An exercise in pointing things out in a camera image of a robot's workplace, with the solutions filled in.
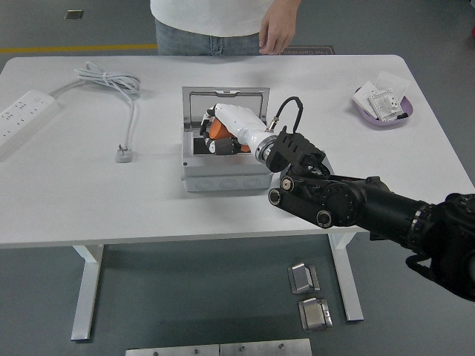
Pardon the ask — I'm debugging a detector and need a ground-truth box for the person's left hand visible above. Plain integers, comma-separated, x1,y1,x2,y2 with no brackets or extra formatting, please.
258,7,297,56

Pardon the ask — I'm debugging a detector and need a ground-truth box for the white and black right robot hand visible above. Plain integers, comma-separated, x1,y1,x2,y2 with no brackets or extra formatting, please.
199,103,278,156

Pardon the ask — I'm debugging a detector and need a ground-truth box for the orange cylindrical battery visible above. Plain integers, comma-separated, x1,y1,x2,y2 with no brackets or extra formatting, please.
208,117,252,153

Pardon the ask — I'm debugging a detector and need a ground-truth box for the grey plastic junction box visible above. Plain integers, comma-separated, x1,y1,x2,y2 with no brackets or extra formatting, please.
180,124,275,193

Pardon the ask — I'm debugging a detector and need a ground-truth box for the transparent grey-framed box lid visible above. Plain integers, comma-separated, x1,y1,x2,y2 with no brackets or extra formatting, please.
181,86,270,131

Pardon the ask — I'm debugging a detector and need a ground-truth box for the dark floor sign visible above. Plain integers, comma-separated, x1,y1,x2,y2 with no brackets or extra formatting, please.
285,44,336,56

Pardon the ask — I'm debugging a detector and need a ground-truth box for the person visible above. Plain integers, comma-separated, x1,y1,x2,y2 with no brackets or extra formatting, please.
150,0,275,56

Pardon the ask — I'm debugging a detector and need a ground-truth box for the plain white card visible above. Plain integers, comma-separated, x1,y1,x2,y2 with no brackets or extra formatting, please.
352,82,380,119

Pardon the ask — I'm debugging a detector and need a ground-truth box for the translucent plastic bag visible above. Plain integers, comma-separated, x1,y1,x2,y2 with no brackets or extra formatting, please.
374,70,409,97

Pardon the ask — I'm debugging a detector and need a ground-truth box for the printed white packet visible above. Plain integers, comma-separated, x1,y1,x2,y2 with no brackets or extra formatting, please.
367,88,405,122

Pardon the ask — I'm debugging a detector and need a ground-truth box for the purple plastic tray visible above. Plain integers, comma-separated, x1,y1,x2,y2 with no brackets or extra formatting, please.
351,86,414,131

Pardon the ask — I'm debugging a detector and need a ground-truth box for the yellow floor tape line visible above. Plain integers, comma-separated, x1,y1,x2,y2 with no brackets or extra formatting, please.
0,43,159,55

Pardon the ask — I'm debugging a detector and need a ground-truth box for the white table leg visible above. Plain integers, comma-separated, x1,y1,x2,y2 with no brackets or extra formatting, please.
328,233,364,322
70,244,105,341

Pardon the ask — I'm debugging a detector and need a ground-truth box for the white power strip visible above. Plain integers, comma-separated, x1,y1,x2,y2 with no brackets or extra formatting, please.
0,89,62,160

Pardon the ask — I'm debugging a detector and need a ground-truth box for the white power cable with plug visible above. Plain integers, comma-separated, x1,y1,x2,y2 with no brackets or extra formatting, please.
50,62,143,164

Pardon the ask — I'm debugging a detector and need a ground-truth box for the metal base plate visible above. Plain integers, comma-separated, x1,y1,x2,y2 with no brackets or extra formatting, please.
125,343,220,356
219,338,312,356

